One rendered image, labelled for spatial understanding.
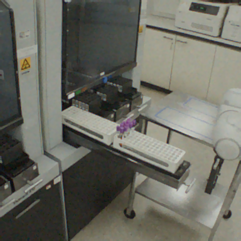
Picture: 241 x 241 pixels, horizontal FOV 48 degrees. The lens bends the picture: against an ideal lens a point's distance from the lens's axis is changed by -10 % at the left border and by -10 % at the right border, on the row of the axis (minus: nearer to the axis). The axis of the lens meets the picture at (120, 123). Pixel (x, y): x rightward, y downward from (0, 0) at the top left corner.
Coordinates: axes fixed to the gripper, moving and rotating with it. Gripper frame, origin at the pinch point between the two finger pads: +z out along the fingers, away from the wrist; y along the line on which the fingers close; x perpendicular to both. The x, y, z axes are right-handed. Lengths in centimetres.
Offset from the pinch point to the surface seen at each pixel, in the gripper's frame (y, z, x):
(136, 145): 3.2, -6.5, -34.8
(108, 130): 2, -7, -50
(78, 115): 1, -7, -68
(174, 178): 6.5, -0.9, -14.2
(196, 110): -53, -2, -28
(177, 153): -2.3, -6.4, -18.1
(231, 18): -231, -34, -55
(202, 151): -139, 80, -36
